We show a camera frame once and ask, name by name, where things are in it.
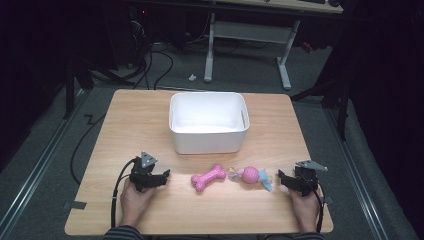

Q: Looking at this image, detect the pink bone toy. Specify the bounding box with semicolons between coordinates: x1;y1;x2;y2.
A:
190;162;228;193

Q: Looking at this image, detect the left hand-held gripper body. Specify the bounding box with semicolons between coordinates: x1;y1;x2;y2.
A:
128;151;159;193

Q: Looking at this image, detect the pink ball rope toy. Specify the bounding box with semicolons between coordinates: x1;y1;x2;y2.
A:
227;165;274;192

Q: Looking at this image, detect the bundle of black cables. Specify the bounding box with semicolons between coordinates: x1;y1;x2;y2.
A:
89;6;175;91

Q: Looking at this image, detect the hand-held gripper cable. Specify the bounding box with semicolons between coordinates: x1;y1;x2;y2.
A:
299;174;326;234
110;157;138;229

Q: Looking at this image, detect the person's left hand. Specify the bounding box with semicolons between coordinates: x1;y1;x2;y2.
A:
119;178;157;228

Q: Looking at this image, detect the right hand-held gripper cable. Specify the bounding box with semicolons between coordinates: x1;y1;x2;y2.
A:
299;174;326;234

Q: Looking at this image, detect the black stand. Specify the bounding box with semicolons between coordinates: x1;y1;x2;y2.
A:
63;53;96;120
290;59;353;141

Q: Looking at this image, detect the metal floor rail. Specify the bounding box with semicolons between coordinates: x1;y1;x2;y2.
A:
324;108;390;240
0;89;88;234

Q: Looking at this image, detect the person's right hand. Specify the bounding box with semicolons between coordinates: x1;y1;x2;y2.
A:
287;188;322;233

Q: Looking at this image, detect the grey tape piece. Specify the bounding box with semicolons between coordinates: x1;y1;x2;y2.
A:
62;200;88;211

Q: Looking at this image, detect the black floor cable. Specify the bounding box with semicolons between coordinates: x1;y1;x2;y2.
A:
69;113;107;186

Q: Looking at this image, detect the left hand-held gripper cable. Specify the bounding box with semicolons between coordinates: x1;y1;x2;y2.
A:
110;157;138;229

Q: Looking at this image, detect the white-legged desk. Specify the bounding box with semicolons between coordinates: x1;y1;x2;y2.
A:
203;0;344;91

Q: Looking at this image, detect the white plastic bin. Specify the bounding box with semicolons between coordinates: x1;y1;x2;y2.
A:
168;91;251;155

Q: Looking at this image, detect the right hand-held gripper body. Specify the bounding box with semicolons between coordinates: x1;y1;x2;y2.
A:
293;159;329;198

